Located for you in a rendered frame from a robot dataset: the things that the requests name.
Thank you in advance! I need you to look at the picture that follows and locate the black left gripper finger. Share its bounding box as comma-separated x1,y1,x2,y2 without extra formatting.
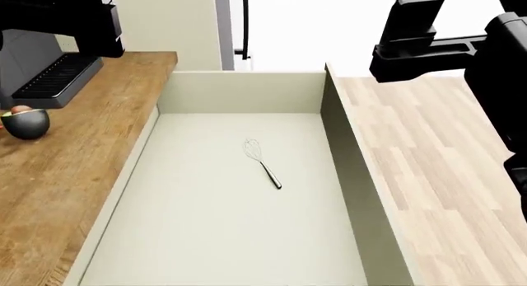
75,3,125,59

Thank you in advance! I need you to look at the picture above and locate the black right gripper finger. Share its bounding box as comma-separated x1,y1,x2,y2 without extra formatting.
380,0,446,46
369,34,487,83

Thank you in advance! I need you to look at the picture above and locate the cream open drawer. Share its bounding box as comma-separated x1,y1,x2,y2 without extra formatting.
65,61,413,286

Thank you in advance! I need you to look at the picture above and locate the grey coffee machine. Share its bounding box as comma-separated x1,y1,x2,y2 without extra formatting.
0,28,105,110

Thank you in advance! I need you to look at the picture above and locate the black ribbed drip tray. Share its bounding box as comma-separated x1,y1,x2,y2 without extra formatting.
12,52,98,99

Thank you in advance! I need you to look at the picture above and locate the cream tall cabinet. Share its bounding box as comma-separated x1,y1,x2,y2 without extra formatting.
112,0,224,73

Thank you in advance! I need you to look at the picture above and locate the white fridge door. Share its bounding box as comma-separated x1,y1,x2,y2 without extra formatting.
232,0,396,73

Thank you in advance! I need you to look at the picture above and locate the light wood counter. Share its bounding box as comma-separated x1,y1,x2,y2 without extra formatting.
324,61,527,286

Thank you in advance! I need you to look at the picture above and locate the black round bowl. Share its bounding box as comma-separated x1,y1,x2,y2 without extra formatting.
1,108,51,141

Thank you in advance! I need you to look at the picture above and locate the dark wood counter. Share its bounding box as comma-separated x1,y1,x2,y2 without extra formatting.
0,51,179,286

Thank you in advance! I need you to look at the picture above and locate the black vertical door handle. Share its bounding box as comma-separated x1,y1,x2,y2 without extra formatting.
234,0,253,60

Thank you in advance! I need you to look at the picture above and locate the metal wire whisk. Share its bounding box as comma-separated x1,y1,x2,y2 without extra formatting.
241,138,283,190

